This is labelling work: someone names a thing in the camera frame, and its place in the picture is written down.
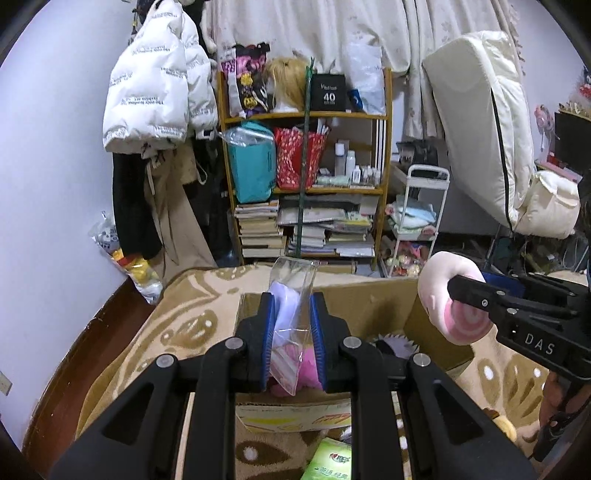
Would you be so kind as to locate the beige brown patterned blanket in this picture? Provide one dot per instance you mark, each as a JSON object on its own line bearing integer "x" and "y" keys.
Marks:
{"x": 200, "y": 308}

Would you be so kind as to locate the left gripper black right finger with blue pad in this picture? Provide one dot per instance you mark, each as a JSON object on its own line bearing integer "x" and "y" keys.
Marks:
{"x": 449, "y": 436}

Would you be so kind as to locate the white pillow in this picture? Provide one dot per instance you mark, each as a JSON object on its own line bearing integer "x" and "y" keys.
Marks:
{"x": 551, "y": 207}

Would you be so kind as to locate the white puffer jacket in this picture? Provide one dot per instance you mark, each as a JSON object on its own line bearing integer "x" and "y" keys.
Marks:
{"x": 160, "y": 91}

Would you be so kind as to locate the printed cardboard box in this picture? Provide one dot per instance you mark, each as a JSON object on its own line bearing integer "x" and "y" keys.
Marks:
{"x": 370, "y": 307}

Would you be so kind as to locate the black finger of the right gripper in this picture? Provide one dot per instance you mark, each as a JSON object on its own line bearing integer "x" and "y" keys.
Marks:
{"x": 473, "y": 298}

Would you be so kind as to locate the pink swirl plush toy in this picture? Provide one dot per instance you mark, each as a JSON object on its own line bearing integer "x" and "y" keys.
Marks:
{"x": 460, "y": 324}

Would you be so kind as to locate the green tissue pack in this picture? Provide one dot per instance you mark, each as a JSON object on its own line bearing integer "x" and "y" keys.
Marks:
{"x": 332, "y": 461}

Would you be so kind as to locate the blonde wig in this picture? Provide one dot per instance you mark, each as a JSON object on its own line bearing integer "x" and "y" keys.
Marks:
{"x": 286, "y": 78}

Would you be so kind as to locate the teal bag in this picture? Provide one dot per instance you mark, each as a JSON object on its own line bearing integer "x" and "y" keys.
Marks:
{"x": 252, "y": 158}

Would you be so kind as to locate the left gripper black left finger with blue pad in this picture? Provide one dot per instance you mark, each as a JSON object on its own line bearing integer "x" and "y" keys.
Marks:
{"x": 177, "y": 418}

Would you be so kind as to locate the white metal cart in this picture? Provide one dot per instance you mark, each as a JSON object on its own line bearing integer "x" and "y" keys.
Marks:
{"x": 414, "y": 218}

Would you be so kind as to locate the white folded mattress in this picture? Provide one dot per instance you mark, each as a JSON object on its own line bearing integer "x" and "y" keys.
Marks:
{"x": 483, "y": 109}

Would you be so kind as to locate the stack of books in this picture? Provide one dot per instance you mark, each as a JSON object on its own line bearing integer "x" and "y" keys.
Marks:
{"x": 259, "y": 235}

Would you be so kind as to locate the yellow dog plush keychain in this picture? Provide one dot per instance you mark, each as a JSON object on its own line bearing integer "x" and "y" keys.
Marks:
{"x": 503, "y": 423}

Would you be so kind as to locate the green thin pole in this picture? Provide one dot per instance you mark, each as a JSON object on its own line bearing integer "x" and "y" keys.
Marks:
{"x": 304, "y": 156}

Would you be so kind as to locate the beige trench coat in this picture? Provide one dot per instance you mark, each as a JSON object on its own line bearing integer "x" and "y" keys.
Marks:
{"x": 183, "y": 245}

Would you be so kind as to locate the black box number 40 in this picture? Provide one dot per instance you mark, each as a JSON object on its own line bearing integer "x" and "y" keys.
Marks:
{"x": 328, "y": 92}

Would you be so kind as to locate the plastic bag with yellow toys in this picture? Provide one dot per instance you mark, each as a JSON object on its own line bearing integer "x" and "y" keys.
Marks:
{"x": 135, "y": 267}

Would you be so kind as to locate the red patterned bag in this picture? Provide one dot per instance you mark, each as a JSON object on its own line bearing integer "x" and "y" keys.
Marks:
{"x": 289, "y": 148}

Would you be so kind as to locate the clear bag with pink plush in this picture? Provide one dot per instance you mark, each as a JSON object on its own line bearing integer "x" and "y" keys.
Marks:
{"x": 292, "y": 359}

